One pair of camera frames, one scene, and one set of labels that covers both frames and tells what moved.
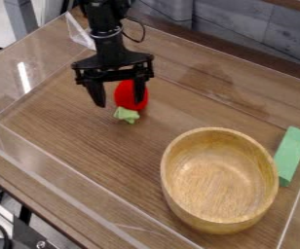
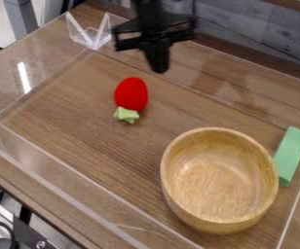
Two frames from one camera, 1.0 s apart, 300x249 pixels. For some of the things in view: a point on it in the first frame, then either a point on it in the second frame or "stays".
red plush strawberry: [125, 98] stays
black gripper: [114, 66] to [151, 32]
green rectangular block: [288, 153] stays
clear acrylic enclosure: [129, 140] stays
